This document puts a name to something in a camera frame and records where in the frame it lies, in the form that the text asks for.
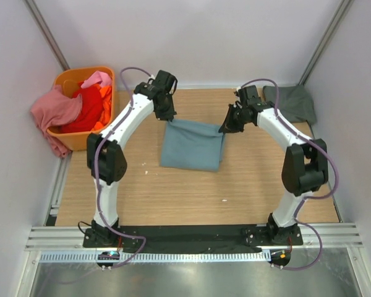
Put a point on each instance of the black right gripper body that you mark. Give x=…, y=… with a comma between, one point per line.
x=240, y=120

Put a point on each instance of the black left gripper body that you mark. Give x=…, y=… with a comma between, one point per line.
x=167, y=104

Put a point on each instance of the light blue t shirt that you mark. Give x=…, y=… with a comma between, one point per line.
x=191, y=145

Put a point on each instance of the grey t shirt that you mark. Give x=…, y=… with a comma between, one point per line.
x=296, y=105

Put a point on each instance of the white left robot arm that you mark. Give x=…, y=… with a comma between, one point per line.
x=105, y=152

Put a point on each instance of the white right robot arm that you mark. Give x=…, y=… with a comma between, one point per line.
x=305, y=168

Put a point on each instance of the orange t shirt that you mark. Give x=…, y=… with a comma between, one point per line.
x=106, y=96

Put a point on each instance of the light pink t shirt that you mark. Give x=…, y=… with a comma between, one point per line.
x=98, y=77

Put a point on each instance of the red t shirt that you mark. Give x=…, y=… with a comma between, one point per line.
x=91, y=111

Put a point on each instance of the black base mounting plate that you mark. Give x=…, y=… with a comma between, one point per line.
x=192, y=239

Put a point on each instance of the slotted grey cable duct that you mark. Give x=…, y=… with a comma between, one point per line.
x=107, y=257

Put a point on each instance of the aluminium frame rail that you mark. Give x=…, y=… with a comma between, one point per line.
x=52, y=238

